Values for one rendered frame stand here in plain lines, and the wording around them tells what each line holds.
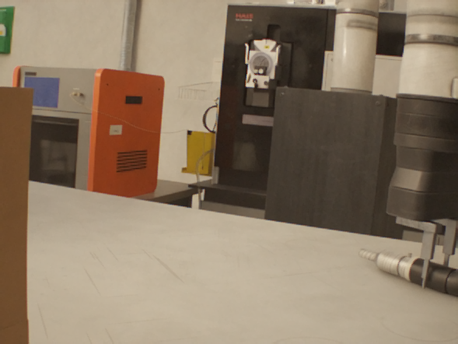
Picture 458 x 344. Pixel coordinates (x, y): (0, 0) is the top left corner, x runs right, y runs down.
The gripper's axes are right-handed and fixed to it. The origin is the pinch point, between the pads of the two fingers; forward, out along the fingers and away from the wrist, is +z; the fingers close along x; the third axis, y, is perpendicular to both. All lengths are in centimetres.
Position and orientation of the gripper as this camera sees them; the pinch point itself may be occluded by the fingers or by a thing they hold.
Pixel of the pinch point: (432, 284)
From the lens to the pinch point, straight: 58.8
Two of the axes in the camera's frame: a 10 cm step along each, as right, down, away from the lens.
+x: -8.0, 0.0, -5.9
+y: -5.9, -1.5, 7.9
